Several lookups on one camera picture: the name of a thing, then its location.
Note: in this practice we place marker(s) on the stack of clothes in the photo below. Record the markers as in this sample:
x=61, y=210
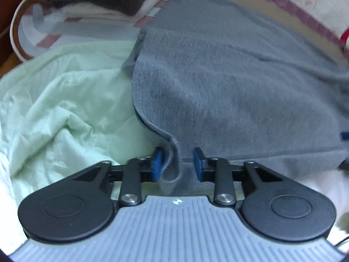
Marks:
x=109, y=0

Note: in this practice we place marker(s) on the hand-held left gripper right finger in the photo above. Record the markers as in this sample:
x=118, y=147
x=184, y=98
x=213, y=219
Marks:
x=197, y=166

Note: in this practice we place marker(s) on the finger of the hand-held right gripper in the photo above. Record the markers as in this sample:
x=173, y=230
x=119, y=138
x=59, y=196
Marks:
x=344, y=165
x=345, y=136

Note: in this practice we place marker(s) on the light green garment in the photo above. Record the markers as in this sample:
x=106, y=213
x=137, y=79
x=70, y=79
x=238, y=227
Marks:
x=68, y=101

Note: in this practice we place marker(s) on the grey fleece garment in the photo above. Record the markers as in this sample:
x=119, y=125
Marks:
x=231, y=73

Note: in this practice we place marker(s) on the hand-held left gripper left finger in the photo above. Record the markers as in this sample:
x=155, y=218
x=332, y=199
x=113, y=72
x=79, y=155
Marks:
x=157, y=166

